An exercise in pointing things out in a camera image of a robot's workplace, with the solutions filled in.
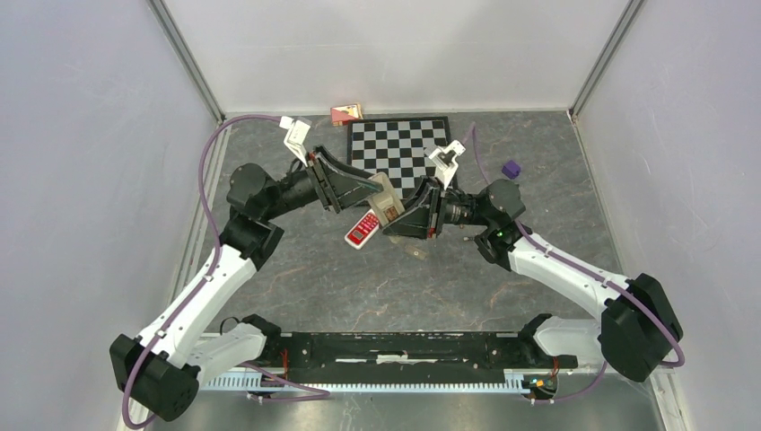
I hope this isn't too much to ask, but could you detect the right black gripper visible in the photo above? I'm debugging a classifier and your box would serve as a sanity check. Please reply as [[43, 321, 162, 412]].
[[379, 175, 493, 241]]

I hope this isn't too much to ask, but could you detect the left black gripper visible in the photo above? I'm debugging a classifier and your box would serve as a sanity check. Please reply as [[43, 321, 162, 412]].
[[262, 144, 383, 221]]

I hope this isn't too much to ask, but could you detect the beige remote control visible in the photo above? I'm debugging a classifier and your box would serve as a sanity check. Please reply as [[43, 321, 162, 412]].
[[367, 172, 405, 226]]

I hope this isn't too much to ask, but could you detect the beige battery cover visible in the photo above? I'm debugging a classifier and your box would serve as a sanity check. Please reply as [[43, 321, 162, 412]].
[[405, 245, 427, 260]]

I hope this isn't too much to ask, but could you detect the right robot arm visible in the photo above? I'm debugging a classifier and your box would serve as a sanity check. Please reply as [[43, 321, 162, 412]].
[[382, 178, 687, 382]]

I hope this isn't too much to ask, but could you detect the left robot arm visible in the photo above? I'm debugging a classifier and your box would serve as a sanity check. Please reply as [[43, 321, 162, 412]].
[[109, 146, 393, 429]]

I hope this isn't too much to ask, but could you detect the red white remote control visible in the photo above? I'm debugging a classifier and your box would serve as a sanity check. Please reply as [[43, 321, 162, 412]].
[[344, 209, 381, 250]]

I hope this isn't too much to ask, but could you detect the red orange small box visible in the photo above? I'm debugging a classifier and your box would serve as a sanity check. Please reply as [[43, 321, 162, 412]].
[[329, 103, 363, 127]]

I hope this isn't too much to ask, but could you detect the black white chessboard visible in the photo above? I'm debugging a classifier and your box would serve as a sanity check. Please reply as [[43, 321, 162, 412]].
[[347, 116, 451, 199]]

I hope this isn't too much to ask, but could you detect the purple cube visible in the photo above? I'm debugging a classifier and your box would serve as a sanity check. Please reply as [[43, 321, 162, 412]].
[[501, 160, 521, 180]]

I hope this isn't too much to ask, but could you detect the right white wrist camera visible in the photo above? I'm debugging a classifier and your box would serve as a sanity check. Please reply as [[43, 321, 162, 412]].
[[426, 140, 466, 189]]

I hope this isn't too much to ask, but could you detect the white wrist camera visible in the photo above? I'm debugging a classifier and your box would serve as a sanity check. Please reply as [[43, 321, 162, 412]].
[[426, 140, 466, 189], [279, 116, 311, 166]]

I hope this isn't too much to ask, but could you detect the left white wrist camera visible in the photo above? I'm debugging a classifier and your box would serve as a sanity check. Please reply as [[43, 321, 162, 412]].
[[279, 116, 311, 166]]

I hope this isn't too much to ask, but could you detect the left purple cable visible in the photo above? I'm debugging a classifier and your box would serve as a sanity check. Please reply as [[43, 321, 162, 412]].
[[121, 114, 286, 431]]

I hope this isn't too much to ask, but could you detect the purple cable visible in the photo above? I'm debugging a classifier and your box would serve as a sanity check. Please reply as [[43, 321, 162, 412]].
[[463, 122, 686, 369], [121, 114, 286, 431]]

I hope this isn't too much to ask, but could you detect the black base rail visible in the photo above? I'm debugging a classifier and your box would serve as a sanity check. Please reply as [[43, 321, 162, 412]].
[[254, 331, 579, 383]]

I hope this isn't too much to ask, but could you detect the white slotted cable duct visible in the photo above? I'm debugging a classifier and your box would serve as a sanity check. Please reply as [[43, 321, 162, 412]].
[[201, 368, 559, 395]]

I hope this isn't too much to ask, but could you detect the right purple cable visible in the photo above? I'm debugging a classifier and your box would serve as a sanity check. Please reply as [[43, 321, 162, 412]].
[[463, 122, 686, 369]]

